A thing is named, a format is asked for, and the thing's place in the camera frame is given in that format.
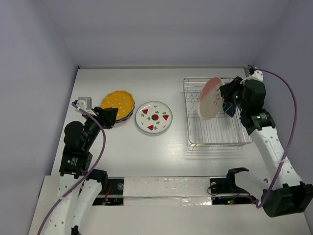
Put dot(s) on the clear drip tray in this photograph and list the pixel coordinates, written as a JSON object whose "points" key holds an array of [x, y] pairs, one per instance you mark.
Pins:
{"points": [[218, 138]]}

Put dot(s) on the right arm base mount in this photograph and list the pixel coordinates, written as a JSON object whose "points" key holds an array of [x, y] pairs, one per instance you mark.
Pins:
{"points": [[223, 190]]}

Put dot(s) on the white plate red rim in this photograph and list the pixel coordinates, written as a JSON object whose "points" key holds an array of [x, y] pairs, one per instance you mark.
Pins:
{"points": [[210, 102]]}

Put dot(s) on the blue dotted plate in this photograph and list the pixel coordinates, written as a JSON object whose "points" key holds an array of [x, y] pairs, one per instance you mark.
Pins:
{"points": [[121, 119]]}

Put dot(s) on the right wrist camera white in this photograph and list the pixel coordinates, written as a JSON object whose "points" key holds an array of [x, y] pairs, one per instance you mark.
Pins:
{"points": [[257, 75]]}

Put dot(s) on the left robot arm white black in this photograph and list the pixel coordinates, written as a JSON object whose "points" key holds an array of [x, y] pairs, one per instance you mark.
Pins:
{"points": [[79, 181]]}

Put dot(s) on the yellow dotted plate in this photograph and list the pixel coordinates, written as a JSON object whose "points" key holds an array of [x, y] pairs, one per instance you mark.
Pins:
{"points": [[122, 100]]}

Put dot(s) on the wire dish rack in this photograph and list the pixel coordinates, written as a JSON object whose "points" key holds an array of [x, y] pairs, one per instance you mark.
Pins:
{"points": [[192, 88]]}

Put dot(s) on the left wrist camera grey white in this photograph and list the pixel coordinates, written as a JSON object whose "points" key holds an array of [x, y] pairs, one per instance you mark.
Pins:
{"points": [[84, 103]]}

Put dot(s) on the white patterned plate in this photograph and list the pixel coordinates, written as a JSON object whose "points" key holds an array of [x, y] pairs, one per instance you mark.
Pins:
{"points": [[154, 117]]}

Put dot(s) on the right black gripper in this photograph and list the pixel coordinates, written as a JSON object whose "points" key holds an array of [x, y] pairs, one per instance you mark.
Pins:
{"points": [[231, 89]]}

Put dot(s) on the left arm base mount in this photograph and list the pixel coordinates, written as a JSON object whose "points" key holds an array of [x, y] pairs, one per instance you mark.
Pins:
{"points": [[112, 195]]}

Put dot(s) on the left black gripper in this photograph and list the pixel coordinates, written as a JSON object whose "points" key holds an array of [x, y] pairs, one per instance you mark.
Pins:
{"points": [[106, 115]]}

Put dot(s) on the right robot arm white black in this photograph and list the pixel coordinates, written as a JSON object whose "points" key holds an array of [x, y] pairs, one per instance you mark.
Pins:
{"points": [[286, 193]]}

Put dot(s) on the dark blue plate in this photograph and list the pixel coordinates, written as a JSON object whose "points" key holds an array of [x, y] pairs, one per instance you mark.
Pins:
{"points": [[229, 108]]}

